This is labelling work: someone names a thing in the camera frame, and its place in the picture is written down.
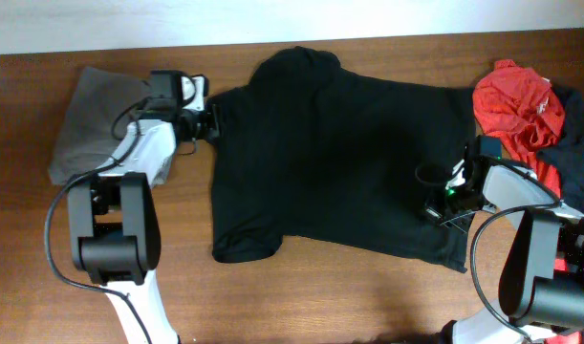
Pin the grey folded garment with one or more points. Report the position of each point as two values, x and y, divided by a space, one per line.
85 140

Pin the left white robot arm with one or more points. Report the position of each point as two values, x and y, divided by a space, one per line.
114 229

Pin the dark navy garment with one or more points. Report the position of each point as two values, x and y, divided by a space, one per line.
567 156

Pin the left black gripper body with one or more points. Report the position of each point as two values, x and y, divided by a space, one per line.
205 120

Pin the red garment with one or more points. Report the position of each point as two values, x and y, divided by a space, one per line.
519 107

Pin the black t-shirt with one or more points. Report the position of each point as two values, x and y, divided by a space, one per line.
310 149

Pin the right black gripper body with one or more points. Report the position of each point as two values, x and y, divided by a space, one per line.
455 208

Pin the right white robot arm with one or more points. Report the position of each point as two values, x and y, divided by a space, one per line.
541 287

